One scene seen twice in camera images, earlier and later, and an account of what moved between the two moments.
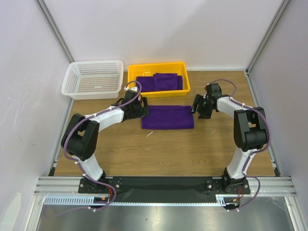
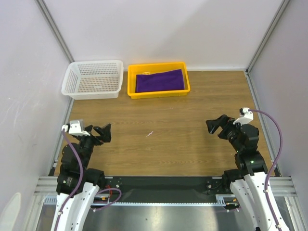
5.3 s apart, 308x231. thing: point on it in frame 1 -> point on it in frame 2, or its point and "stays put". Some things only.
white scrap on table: x=149 y=134 stays put
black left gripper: x=143 y=111 -> x=104 y=133
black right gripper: x=200 y=106 -> x=226 y=127
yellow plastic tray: x=160 y=80 stays put
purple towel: x=168 y=117 -> x=171 y=80
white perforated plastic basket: x=93 y=80 stays put
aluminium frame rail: x=68 y=187 stays put
